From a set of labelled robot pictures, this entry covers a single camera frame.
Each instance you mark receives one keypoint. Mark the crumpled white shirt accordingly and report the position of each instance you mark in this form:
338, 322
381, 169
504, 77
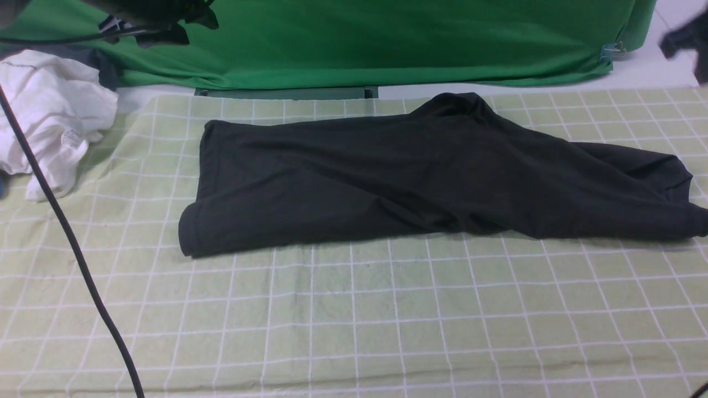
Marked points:
61, 108

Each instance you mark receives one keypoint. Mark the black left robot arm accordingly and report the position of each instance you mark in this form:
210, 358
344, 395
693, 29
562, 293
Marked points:
14, 11

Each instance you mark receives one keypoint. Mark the dark gray long-sleeved shirt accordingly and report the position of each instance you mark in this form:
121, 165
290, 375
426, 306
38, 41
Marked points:
452, 165

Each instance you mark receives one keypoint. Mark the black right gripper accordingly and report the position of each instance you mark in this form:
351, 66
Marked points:
690, 36

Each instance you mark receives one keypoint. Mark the green backdrop cloth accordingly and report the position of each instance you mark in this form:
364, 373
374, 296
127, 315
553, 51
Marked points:
304, 44

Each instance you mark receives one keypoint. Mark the dark gray garment behind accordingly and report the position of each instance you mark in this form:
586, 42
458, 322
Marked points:
109, 73

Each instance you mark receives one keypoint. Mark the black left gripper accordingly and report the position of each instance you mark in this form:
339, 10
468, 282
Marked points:
153, 22

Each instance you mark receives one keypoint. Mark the blue object at edge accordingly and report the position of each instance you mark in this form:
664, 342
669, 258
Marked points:
3, 185

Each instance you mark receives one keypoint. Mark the teal binder clip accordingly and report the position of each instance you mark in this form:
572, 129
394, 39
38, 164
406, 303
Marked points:
611, 52

